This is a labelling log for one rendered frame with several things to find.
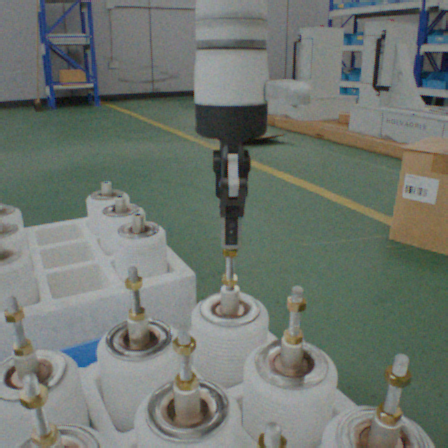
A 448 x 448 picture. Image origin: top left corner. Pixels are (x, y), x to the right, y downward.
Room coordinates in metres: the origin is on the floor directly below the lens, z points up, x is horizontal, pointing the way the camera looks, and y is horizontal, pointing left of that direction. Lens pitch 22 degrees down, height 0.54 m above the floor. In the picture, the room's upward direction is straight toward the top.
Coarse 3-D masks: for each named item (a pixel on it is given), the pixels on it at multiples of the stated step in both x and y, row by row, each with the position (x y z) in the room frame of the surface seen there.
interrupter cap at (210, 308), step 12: (204, 300) 0.45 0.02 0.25; (216, 300) 0.46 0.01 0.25; (240, 300) 0.46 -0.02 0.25; (252, 300) 0.45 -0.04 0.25; (204, 312) 0.43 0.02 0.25; (216, 312) 0.43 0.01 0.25; (240, 312) 0.43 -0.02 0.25; (252, 312) 0.43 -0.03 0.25; (216, 324) 0.40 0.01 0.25; (228, 324) 0.40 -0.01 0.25; (240, 324) 0.40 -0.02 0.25
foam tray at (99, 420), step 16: (272, 336) 0.48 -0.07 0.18; (80, 368) 0.41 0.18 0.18; (96, 368) 0.41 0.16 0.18; (192, 368) 0.41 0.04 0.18; (96, 384) 0.39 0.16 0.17; (240, 384) 0.38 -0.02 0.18; (96, 400) 0.36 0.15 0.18; (240, 400) 0.37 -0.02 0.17; (336, 400) 0.36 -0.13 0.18; (96, 416) 0.33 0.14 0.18; (112, 432) 0.31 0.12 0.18; (128, 432) 0.31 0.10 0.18
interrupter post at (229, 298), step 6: (222, 288) 0.44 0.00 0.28; (234, 288) 0.44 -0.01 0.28; (222, 294) 0.43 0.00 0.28; (228, 294) 0.43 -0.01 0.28; (234, 294) 0.43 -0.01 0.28; (222, 300) 0.43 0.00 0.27; (228, 300) 0.43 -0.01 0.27; (234, 300) 0.43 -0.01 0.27; (222, 306) 0.43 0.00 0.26; (228, 306) 0.43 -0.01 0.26; (234, 306) 0.43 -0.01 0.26; (228, 312) 0.43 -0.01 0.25; (234, 312) 0.43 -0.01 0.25
